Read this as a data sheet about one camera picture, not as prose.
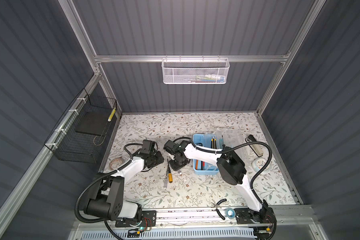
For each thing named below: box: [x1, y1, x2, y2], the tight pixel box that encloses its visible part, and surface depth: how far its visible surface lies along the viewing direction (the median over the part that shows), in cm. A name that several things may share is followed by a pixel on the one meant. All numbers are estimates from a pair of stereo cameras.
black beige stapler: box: [245, 134, 264, 157], surface depth 98 cm
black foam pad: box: [75, 112, 112, 136], surface depth 78 cm
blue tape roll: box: [225, 207, 236, 219], surface depth 76 cm
